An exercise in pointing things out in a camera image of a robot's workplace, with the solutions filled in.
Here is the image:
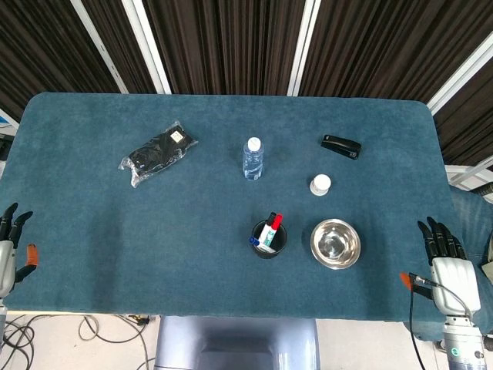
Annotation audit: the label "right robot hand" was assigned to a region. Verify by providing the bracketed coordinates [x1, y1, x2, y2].
[399, 216, 482, 319]

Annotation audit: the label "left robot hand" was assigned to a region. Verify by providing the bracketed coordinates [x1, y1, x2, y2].
[0, 203, 41, 298]

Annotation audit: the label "red marker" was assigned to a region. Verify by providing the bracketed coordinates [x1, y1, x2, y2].
[268, 214, 284, 248]

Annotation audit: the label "black pen cup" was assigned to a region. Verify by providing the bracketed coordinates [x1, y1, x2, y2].
[250, 219, 288, 260]

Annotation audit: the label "blue capped marker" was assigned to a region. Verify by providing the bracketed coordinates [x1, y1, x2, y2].
[248, 236, 277, 254]

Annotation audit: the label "white metal rack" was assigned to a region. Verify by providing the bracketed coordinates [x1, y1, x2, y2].
[444, 163, 493, 192]

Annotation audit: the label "stainless steel bowl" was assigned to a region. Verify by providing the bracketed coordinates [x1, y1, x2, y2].
[310, 218, 363, 271]

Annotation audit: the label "blue velvet table cloth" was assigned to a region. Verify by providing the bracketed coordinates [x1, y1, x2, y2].
[0, 91, 493, 345]

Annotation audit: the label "small white jar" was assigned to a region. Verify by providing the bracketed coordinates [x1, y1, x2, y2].
[309, 173, 332, 197]

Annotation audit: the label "black stapler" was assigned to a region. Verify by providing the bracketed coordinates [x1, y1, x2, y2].
[320, 134, 363, 160]

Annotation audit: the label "black item in plastic bag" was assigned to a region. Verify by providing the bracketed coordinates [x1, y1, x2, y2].
[117, 120, 200, 189]

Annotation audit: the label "markers in cup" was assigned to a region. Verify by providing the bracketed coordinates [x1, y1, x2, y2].
[258, 211, 278, 247]

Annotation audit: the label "blue-grey robot torso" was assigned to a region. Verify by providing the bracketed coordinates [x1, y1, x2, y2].
[153, 315, 320, 370]

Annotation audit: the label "clear water bottle white cap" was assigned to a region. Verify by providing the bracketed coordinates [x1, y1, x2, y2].
[242, 136, 267, 181]

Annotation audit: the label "dark brown pleated curtain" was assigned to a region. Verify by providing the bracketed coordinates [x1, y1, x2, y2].
[0, 0, 493, 167]

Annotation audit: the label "black hand sensor cable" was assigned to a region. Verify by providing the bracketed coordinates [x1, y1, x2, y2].
[407, 271, 475, 370]

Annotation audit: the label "black floor cable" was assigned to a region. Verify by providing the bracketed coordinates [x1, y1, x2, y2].
[0, 314, 38, 370]

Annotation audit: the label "grey floor cable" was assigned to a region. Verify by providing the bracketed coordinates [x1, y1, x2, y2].
[78, 314, 157, 365]

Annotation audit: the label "white frame post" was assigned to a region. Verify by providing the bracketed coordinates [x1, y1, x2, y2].
[70, 0, 129, 94]
[426, 30, 493, 115]
[122, 0, 173, 95]
[287, 0, 322, 96]

